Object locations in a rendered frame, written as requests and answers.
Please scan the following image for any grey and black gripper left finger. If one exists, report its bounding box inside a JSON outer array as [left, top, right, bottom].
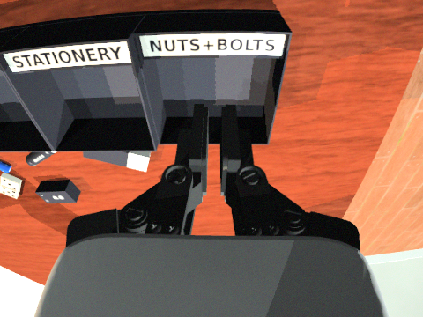
[[66, 104, 208, 247]]

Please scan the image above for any blue battery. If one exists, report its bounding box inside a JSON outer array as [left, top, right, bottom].
[[0, 161, 11, 173]]

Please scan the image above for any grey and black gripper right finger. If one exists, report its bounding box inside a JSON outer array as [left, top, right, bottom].
[[220, 105, 360, 251]]

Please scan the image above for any dark grey rack of labelled bins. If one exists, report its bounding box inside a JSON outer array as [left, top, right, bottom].
[[0, 9, 293, 152]]

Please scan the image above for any white domino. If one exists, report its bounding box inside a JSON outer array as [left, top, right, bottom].
[[0, 173, 22, 199]]

